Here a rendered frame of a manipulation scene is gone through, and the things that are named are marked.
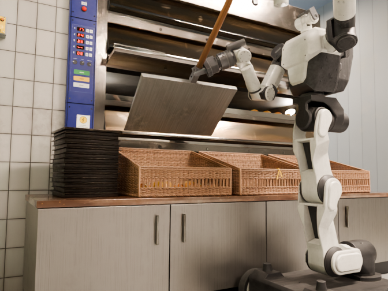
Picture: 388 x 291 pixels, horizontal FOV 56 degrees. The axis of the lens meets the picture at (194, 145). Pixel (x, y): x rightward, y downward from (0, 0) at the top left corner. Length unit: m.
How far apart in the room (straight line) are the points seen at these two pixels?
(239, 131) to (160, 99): 0.97
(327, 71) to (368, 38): 3.34
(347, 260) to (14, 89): 1.92
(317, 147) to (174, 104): 0.75
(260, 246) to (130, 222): 0.78
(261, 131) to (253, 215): 0.94
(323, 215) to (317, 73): 0.68
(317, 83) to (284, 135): 1.19
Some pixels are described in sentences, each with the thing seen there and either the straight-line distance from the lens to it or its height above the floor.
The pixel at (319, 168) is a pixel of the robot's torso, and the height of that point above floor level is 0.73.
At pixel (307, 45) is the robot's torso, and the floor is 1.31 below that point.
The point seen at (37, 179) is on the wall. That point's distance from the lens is 2.19.
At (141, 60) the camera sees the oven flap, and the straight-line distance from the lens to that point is 2.34.
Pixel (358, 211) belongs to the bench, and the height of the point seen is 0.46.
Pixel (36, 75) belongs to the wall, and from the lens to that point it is 2.25.
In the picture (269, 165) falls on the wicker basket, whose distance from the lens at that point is 2.72.
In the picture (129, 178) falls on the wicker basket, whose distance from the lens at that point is 1.95.
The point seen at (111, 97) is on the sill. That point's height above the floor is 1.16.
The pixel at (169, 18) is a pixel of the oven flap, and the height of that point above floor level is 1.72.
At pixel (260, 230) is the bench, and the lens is 2.14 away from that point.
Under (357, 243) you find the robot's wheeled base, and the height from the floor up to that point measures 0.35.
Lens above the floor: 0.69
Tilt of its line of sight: 5 degrees up
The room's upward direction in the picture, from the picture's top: 1 degrees clockwise
